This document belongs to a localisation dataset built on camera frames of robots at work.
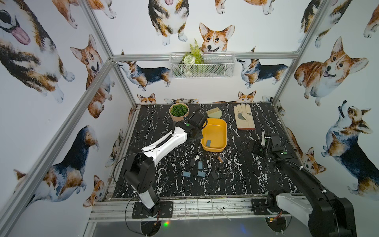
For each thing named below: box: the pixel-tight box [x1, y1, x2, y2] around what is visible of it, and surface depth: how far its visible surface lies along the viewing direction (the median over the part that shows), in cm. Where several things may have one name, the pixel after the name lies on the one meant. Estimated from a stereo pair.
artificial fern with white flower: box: [182, 38, 205, 77], surface depth 85 cm
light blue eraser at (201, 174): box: [197, 170, 206, 178], surface depth 87 cm
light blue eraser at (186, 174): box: [183, 171, 191, 178], surface depth 87 cm
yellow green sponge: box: [205, 107, 223, 119], surface depth 117 cm
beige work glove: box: [233, 103, 256, 130], surface depth 113 cm
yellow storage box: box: [200, 118, 228, 153], surface depth 104 cm
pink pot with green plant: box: [168, 102, 190, 122], surface depth 105 cm
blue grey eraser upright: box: [197, 160, 203, 170], surface depth 90 cm
